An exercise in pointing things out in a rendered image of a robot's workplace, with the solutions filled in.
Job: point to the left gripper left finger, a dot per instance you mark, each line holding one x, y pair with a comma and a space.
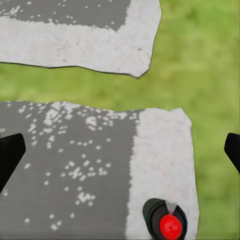
12, 150

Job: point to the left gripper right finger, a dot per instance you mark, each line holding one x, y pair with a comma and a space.
232, 149

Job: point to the pesticide atomizer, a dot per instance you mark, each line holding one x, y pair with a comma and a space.
165, 220

